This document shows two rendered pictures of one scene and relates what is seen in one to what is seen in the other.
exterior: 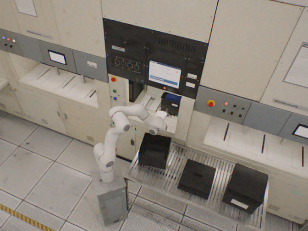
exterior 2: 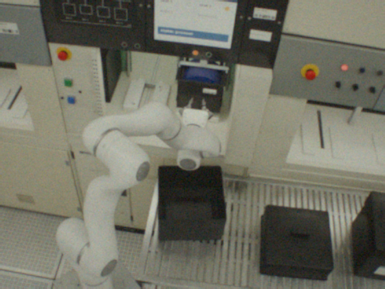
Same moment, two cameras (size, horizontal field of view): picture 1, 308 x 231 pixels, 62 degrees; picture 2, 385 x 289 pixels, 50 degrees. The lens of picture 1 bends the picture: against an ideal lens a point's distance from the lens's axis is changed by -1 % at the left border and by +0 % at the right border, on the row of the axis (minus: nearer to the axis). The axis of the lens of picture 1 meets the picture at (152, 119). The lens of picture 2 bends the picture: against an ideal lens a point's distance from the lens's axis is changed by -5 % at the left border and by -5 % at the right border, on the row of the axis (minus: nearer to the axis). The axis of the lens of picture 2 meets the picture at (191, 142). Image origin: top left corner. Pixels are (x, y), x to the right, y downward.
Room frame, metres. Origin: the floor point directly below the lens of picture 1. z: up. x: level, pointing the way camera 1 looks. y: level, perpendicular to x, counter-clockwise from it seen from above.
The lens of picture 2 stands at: (0.54, 0.27, 2.41)
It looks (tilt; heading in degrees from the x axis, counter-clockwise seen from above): 49 degrees down; 343
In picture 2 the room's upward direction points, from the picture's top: 6 degrees clockwise
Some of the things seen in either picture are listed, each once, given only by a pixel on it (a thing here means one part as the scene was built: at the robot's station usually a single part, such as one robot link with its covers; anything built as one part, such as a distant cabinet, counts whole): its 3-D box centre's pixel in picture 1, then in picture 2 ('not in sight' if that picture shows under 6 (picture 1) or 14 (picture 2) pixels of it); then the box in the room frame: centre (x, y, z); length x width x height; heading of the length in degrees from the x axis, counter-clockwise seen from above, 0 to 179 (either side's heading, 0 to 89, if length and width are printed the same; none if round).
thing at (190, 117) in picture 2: (160, 116); (194, 122); (1.66, -0.07, 1.19); 0.11 x 0.10 x 0.07; 161
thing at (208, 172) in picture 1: (197, 177); (297, 239); (1.26, -0.45, 0.83); 0.29 x 0.29 x 0.13; 71
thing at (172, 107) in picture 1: (173, 99); (201, 78); (2.06, -0.21, 1.06); 0.24 x 0.20 x 0.32; 70
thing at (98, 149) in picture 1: (103, 156); (83, 250); (1.25, 0.40, 1.07); 0.19 x 0.12 x 0.24; 37
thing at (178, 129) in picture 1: (162, 93); (170, 70); (2.24, -0.10, 0.98); 0.95 x 0.88 x 1.95; 160
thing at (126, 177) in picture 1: (191, 194); (274, 271); (1.31, -0.48, 0.38); 1.30 x 0.60 x 0.76; 70
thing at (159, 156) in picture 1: (154, 150); (190, 202); (1.52, -0.04, 0.85); 0.28 x 0.28 x 0.17; 80
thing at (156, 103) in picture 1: (150, 102); (147, 96); (2.16, 0.04, 0.89); 0.22 x 0.21 x 0.04; 160
